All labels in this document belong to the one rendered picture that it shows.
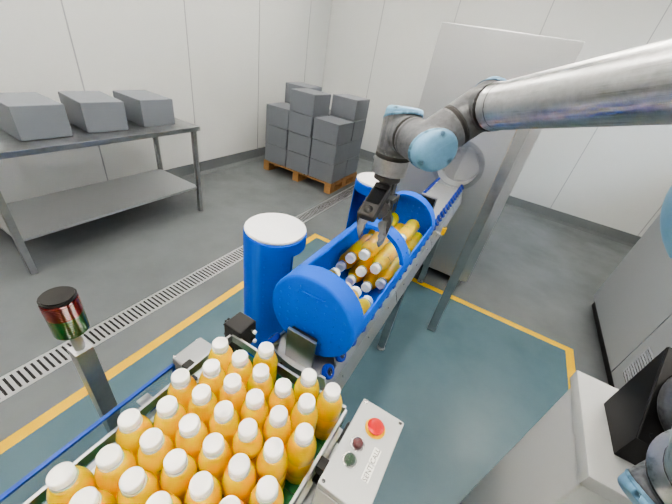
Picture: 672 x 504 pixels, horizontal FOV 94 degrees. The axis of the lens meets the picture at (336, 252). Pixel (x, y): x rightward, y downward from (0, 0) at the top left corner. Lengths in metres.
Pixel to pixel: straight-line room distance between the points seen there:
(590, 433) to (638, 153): 5.10
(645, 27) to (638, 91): 5.29
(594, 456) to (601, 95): 0.76
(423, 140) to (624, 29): 5.14
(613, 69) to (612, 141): 5.30
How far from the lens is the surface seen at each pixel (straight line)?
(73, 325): 0.86
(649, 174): 5.98
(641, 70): 0.49
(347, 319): 0.85
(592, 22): 5.73
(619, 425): 1.06
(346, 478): 0.72
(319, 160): 4.45
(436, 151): 0.70
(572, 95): 0.55
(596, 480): 0.97
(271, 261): 1.38
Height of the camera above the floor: 1.76
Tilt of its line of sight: 33 degrees down
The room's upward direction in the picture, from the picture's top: 11 degrees clockwise
